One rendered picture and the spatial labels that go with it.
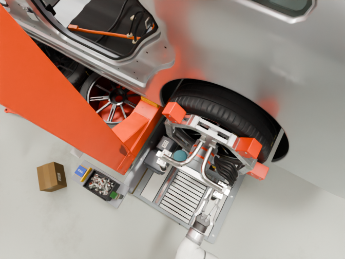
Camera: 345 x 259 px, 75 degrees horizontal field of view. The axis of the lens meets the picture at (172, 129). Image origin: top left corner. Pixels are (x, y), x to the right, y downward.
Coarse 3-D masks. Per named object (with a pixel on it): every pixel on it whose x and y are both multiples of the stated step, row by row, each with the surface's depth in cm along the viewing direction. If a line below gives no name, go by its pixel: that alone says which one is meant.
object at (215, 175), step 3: (183, 141) 209; (177, 147) 205; (180, 147) 203; (177, 150) 206; (207, 171) 199; (210, 171) 199; (213, 171) 199; (225, 171) 195; (210, 174) 198; (213, 174) 198; (216, 174) 198; (216, 177) 197; (219, 177) 197; (222, 177) 197; (222, 180) 194
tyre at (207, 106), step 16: (192, 80) 122; (176, 96) 125; (192, 96) 115; (208, 96) 110; (224, 96) 108; (240, 96) 108; (192, 112) 117; (208, 112) 107; (224, 112) 106; (240, 112) 106; (256, 112) 108; (240, 128) 105; (256, 128) 108; (272, 128) 114; (272, 144) 119
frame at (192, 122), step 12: (168, 120) 126; (192, 120) 111; (204, 120) 111; (168, 132) 142; (204, 132) 109; (228, 132) 108; (180, 144) 154; (192, 144) 158; (228, 144) 106; (240, 156) 111; (240, 168) 131; (252, 168) 117
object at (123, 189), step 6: (84, 162) 175; (96, 168) 173; (108, 174) 171; (78, 180) 170; (84, 180) 170; (114, 180) 169; (120, 186) 168; (126, 186) 167; (120, 192) 166; (126, 192) 166; (114, 204) 163; (120, 204) 165
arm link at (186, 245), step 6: (186, 240) 116; (180, 246) 116; (186, 246) 114; (192, 246) 114; (198, 246) 116; (180, 252) 114; (186, 252) 113; (192, 252) 113; (198, 252) 114; (204, 252) 116; (174, 258) 117; (180, 258) 113; (186, 258) 112; (192, 258) 112; (198, 258) 113; (204, 258) 114
